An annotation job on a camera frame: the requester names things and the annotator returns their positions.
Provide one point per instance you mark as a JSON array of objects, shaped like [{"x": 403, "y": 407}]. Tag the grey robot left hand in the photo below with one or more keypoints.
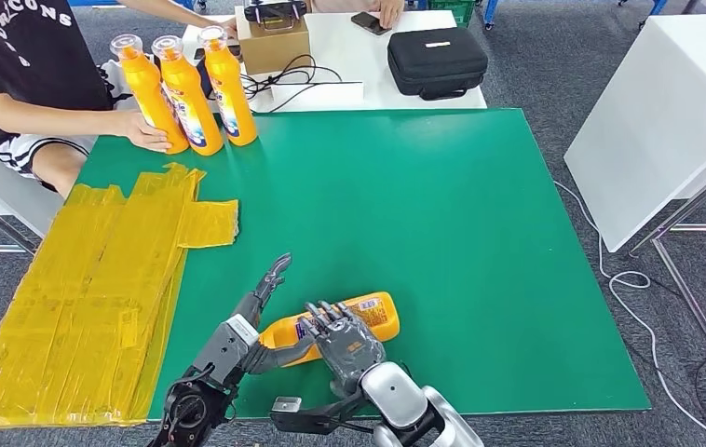
[{"x": 254, "y": 308}]

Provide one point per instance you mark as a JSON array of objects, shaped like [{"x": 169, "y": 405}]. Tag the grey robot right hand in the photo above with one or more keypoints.
[{"x": 350, "y": 352}]

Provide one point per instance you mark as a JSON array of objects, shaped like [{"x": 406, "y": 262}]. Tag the orange detergent bottle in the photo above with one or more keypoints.
[
  {"x": 195, "y": 111},
  {"x": 149, "y": 92},
  {"x": 232, "y": 105},
  {"x": 371, "y": 314}
]

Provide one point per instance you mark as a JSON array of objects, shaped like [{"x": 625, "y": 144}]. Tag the black smartphone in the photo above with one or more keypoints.
[{"x": 368, "y": 23}]

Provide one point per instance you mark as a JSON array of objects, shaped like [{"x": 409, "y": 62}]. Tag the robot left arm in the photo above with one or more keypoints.
[{"x": 195, "y": 407}]

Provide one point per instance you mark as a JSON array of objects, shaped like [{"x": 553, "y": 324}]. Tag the yellow taped cardboard sheet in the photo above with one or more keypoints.
[{"x": 81, "y": 296}]

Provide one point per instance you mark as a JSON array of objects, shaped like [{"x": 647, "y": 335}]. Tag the white flat box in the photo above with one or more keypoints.
[{"x": 318, "y": 95}]

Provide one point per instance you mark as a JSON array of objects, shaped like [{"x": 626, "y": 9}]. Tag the cardboard box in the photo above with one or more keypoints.
[{"x": 273, "y": 50}]

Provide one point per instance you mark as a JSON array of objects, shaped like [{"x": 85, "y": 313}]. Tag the dark flat tablet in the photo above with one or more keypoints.
[{"x": 236, "y": 49}]

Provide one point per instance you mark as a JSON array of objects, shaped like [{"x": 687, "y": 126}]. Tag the white desk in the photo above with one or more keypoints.
[{"x": 353, "y": 68}]

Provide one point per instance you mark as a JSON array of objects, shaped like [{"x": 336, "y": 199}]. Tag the black controller device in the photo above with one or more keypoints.
[{"x": 274, "y": 10}]

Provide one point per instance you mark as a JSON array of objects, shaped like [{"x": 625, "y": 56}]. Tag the person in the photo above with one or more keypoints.
[
  {"x": 192, "y": 15},
  {"x": 387, "y": 9},
  {"x": 20, "y": 62}
]

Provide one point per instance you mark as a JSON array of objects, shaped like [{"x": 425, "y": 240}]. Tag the black carrying case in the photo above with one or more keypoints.
[{"x": 437, "y": 62}]

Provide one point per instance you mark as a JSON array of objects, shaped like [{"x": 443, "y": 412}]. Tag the green plastic crate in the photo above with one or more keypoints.
[{"x": 455, "y": 10}]

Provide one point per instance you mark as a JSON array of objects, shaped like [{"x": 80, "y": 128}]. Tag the white cabinet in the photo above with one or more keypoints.
[{"x": 655, "y": 114}]

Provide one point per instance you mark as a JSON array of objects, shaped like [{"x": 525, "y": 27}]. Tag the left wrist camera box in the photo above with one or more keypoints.
[{"x": 226, "y": 345}]

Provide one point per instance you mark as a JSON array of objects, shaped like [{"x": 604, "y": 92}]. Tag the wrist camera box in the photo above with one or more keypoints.
[
  {"x": 303, "y": 419},
  {"x": 226, "y": 345}
]

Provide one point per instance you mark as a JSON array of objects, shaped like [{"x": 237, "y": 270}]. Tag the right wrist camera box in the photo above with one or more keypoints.
[{"x": 303, "y": 419}]

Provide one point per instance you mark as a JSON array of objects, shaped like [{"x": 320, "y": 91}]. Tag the metal stand frame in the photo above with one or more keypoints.
[{"x": 686, "y": 300}]

